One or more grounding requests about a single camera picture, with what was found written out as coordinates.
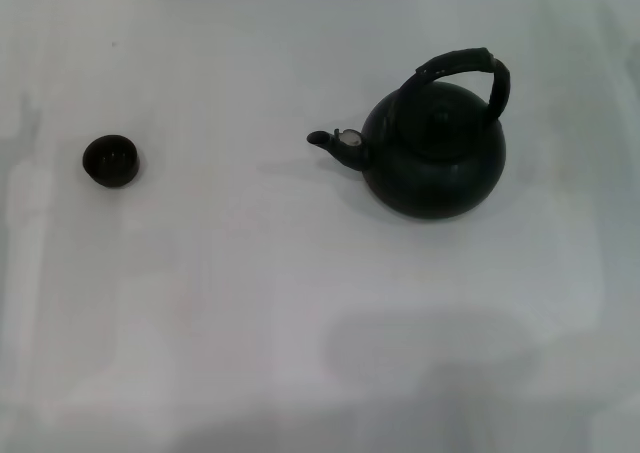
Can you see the small dark brown teacup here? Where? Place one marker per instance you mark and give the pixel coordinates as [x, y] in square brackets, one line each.
[111, 160]

